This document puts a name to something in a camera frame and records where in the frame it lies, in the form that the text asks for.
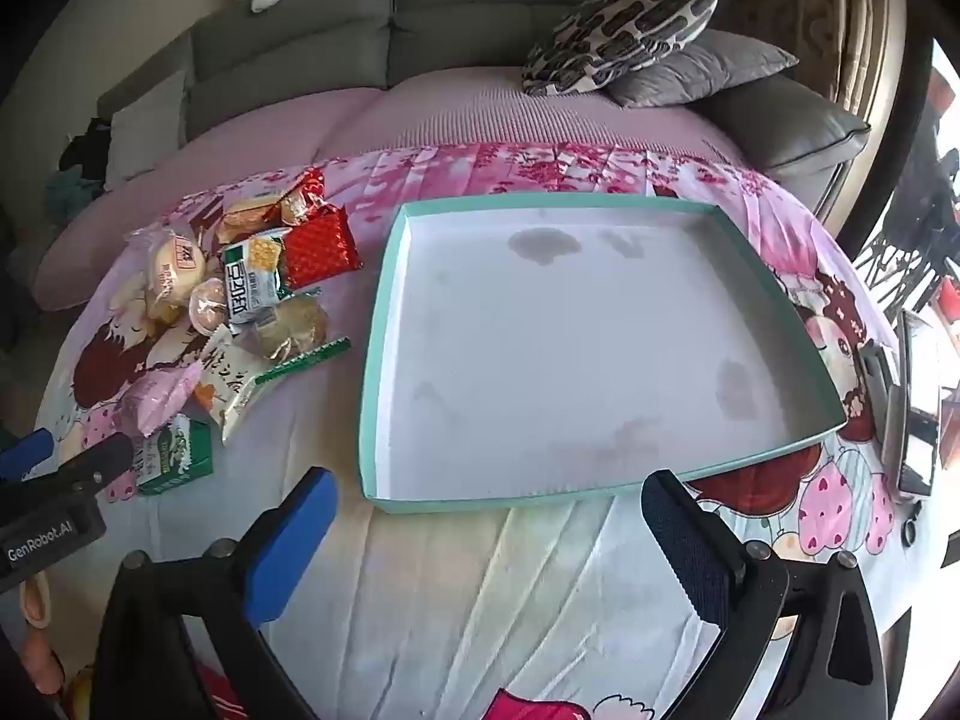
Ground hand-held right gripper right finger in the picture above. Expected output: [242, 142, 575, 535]
[641, 469, 890, 720]

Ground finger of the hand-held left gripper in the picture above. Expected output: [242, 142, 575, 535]
[0, 429, 55, 481]
[45, 433, 136, 492]

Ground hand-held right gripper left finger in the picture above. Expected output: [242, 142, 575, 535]
[90, 466, 338, 720]

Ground green biscuit packet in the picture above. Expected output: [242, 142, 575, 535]
[135, 414, 215, 496]

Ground pink snack packet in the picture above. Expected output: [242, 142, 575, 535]
[120, 367, 203, 436]

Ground white packet with black script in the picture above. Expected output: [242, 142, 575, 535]
[191, 330, 275, 443]

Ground orange jelly cup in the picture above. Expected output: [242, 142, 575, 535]
[187, 277, 230, 335]

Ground clear cake packet green edge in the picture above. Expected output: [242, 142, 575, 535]
[236, 292, 352, 383]

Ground white steamed bun packet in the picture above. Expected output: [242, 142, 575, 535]
[127, 229, 207, 323]

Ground green white cracker packet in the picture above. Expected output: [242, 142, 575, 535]
[221, 229, 293, 331]

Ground teal shallow cardboard tray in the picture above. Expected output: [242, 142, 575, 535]
[358, 193, 847, 517]

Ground beige bread packet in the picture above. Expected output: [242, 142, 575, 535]
[217, 193, 290, 247]

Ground red patterned wafer packet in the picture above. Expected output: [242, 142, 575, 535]
[281, 202, 365, 290]

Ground red packet with bun picture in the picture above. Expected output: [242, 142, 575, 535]
[277, 167, 331, 226]

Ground person's left hand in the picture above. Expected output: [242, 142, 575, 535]
[19, 574, 67, 691]

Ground printed cartoon blanket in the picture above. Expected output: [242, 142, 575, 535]
[34, 141, 946, 720]

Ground grey phone stand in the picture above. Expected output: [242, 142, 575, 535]
[855, 341, 910, 466]

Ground teal cloth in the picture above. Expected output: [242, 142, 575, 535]
[45, 169, 102, 215]

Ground smartphone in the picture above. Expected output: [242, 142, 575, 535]
[896, 311, 950, 496]

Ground dark clothing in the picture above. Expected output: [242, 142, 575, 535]
[58, 116, 113, 181]

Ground light grey cushion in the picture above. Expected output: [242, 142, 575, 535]
[103, 69, 188, 192]

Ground black folding chair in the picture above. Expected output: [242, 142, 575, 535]
[855, 142, 960, 316]

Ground pink sofa cover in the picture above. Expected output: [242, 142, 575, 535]
[34, 64, 751, 312]

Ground grey pillow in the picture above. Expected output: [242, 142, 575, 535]
[606, 30, 800, 110]

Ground black white patterned pillow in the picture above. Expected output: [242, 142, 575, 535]
[521, 0, 722, 97]

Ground beige curtain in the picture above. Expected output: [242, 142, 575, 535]
[795, 0, 901, 136]

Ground grey sofa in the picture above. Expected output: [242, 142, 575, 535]
[97, 0, 871, 218]

